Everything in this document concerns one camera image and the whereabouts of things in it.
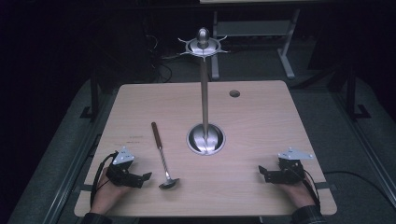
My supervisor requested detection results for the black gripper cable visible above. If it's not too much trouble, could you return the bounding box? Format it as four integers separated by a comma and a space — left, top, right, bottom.
89, 151, 120, 209
301, 169, 322, 210

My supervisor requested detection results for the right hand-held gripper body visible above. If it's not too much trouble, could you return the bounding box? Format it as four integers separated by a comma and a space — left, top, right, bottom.
264, 147, 315, 185

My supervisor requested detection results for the person's right hand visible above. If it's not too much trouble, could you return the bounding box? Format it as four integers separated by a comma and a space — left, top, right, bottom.
279, 177, 316, 209

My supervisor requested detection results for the white desk frame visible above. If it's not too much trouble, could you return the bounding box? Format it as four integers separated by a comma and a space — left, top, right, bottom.
210, 8, 303, 81

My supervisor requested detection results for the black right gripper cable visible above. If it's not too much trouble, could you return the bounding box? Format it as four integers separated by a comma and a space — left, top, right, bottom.
301, 169, 322, 210

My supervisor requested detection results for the person's left hand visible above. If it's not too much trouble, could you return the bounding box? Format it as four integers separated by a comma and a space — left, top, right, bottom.
91, 167, 133, 217

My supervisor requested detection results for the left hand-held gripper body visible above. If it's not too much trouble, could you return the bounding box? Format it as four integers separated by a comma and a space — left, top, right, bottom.
105, 146, 142, 189

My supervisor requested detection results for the tangle of dark cables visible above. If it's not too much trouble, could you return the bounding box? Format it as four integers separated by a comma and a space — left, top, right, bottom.
141, 29, 174, 84

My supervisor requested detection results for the ladle with wooden handle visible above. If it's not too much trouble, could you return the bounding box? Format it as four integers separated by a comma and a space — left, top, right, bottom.
150, 121, 181, 190

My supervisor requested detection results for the black floor cable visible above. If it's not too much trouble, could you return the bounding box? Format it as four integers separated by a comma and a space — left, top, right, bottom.
322, 170, 396, 204

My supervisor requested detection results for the metal utensil rack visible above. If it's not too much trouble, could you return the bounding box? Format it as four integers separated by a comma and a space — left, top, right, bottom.
177, 26, 231, 157

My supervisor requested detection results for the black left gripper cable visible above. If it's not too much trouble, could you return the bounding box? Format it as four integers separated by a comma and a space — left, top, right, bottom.
89, 151, 120, 209

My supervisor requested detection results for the black metal stand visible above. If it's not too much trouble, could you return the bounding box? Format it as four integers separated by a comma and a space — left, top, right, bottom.
344, 60, 372, 121
79, 69, 101, 121

